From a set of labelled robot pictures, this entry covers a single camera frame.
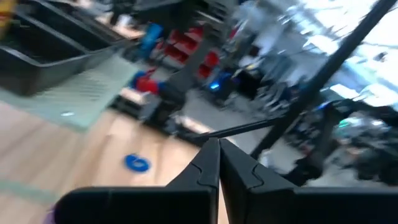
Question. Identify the green perforated metal shelf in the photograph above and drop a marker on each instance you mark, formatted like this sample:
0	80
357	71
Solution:
93	93

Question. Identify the red storage bin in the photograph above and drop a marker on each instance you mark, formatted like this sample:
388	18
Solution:
208	63
183	43

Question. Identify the blue container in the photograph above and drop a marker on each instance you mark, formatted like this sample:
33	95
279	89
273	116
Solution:
151	39

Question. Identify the yellow green crayon box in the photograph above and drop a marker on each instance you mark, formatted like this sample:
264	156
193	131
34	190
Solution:
6	15

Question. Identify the black plastic tray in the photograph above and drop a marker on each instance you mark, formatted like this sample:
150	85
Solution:
37	74

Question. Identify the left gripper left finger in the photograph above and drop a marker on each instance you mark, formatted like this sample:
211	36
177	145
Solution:
140	205

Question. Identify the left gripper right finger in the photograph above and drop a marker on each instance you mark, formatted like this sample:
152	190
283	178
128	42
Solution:
311	205

